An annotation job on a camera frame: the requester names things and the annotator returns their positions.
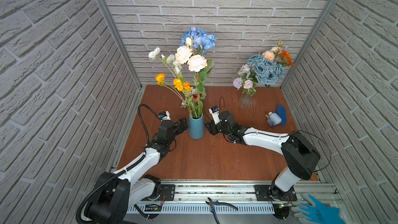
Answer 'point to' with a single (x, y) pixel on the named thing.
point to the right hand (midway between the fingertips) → (211, 122)
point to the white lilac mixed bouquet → (245, 80)
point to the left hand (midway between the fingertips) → (183, 118)
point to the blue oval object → (281, 112)
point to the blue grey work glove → (316, 213)
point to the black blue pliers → (212, 204)
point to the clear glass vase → (246, 98)
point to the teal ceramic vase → (196, 127)
